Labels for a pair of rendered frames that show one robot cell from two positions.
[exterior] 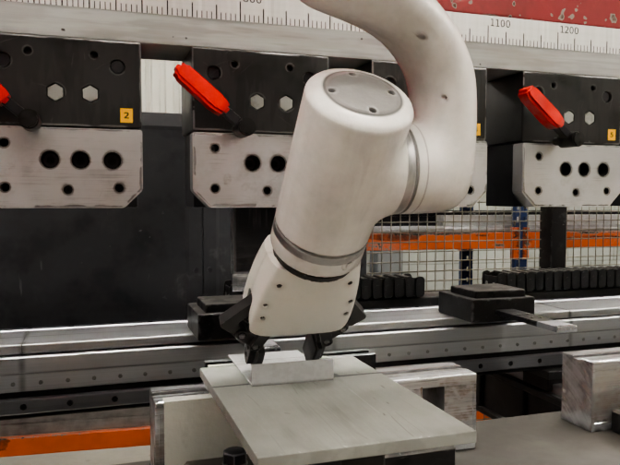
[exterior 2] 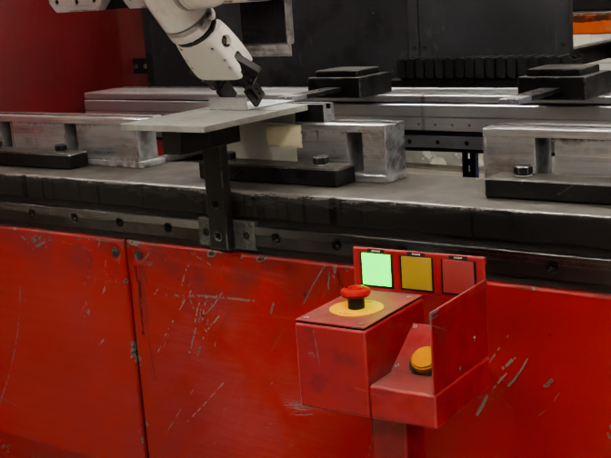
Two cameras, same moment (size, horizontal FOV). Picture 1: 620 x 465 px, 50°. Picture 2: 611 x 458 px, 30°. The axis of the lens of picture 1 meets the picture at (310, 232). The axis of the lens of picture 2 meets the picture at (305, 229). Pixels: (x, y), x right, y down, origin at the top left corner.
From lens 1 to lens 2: 1.66 m
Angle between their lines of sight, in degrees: 56
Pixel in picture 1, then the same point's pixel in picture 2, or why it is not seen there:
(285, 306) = (194, 62)
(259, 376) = (212, 104)
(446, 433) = (192, 125)
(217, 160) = not seen: outside the picture
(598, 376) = (489, 141)
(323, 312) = (215, 66)
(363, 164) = not seen: outside the picture
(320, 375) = (240, 106)
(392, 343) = (471, 115)
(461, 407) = (375, 150)
